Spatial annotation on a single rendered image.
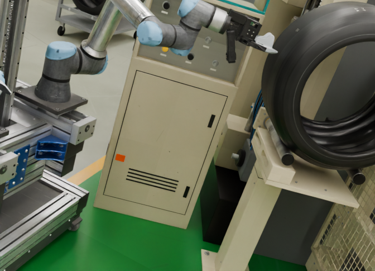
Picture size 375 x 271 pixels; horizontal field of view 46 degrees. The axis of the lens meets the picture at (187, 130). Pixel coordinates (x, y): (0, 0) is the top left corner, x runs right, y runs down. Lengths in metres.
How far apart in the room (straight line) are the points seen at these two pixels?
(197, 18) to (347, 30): 0.47
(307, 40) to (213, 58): 0.83
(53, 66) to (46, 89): 0.10
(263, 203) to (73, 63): 1.06
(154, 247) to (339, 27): 1.49
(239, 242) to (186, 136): 0.60
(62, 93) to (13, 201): 0.56
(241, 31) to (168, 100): 0.84
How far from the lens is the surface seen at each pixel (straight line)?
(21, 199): 2.19
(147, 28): 1.40
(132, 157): 2.38
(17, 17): 1.75
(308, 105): 1.95
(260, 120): 1.90
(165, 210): 2.54
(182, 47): 1.51
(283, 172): 1.63
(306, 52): 1.47
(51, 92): 1.92
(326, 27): 1.49
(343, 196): 1.78
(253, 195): 2.10
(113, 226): 2.47
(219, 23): 1.48
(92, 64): 1.95
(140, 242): 2.42
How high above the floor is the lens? 1.49
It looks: 23 degrees down
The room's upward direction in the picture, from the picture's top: 18 degrees clockwise
